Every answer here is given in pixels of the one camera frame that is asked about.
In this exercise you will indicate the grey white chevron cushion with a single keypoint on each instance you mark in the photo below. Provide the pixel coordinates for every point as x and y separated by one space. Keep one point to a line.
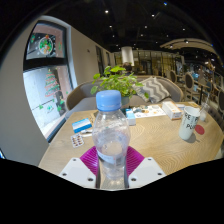
155 89

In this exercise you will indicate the group of dining chairs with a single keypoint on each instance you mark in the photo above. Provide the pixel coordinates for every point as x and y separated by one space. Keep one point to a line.
188 81

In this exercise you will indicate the group of ceiling lights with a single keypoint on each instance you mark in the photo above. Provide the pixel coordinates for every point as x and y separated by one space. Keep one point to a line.
106 11

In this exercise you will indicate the window with christmas decals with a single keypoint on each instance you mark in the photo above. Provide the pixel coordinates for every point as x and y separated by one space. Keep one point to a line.
45 86

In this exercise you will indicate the gold framed shelf unit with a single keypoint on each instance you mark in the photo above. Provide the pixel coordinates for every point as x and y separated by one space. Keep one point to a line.
156 63

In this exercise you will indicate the white round column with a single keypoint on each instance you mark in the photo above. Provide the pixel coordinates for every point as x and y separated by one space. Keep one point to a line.
127 55

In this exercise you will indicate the blue and white box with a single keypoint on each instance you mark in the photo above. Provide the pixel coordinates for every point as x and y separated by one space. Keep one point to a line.
81 125

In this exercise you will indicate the small light blue box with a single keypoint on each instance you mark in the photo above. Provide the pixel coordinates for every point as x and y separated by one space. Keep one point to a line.
131 117

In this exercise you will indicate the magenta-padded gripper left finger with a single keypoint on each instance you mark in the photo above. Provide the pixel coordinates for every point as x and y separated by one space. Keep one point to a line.
78 171

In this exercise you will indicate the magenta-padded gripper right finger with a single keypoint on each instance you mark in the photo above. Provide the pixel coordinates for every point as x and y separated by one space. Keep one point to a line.
146 170

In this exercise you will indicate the grey curved sofa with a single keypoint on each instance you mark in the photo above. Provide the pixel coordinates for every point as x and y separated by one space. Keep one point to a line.
80 95

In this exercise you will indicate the blister pill pack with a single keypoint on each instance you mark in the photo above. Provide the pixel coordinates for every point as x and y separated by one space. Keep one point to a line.
77 140

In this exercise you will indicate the clear blue-capped water bottle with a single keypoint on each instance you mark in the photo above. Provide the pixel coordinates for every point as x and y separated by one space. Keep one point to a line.
111 133

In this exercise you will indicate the person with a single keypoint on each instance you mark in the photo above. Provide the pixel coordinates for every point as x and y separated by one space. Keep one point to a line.
127 65

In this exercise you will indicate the flat round red coaster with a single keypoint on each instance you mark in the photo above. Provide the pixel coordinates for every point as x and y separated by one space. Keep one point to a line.
200 129

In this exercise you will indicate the green potted plant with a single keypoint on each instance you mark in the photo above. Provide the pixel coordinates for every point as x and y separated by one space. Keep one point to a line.
115 81

